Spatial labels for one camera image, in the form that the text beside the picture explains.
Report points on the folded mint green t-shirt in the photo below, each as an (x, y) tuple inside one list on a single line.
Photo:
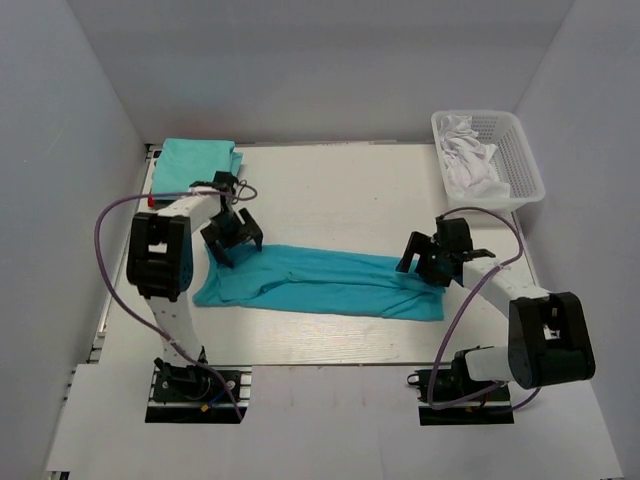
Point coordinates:
[(185, 161)]

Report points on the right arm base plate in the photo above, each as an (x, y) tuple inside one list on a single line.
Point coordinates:
[(473, 408)]

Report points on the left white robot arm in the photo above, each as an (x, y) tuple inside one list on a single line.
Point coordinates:
[(160, 264)]

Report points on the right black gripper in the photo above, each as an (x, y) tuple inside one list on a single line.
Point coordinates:
[(421, 244)]

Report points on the white plastic laundry basket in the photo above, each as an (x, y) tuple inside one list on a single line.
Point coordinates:
[(513, 160)]

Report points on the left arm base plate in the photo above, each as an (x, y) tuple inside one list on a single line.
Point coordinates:
[(188, 396)]

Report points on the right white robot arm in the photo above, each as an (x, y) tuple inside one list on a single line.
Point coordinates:
[(548, 342)]

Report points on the crumpled white t-shirt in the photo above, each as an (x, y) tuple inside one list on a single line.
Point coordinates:
[(468, 161)]

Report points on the blue t-shirt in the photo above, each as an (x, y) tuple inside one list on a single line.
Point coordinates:
[(307, 280)]

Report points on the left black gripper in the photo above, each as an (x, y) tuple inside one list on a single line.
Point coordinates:
[(251, 227)]

